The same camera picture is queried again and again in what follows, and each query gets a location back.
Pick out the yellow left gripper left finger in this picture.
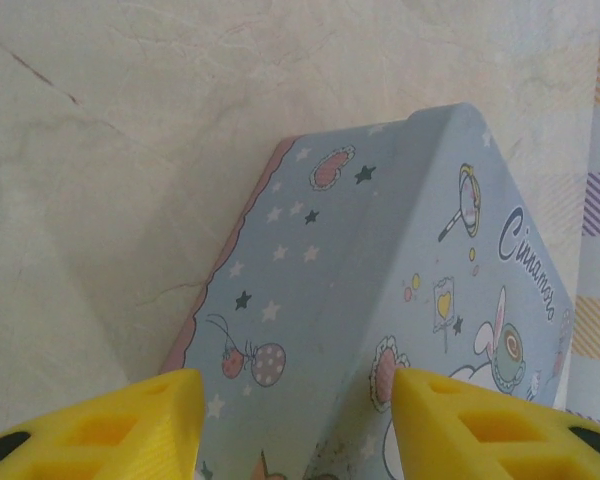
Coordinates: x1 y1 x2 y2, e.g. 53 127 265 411
0 368 205 480

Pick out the blue cartoon print box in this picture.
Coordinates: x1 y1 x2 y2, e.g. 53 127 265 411
158 101 577 480

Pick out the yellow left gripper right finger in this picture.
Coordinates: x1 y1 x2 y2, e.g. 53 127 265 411
391 368 600 480

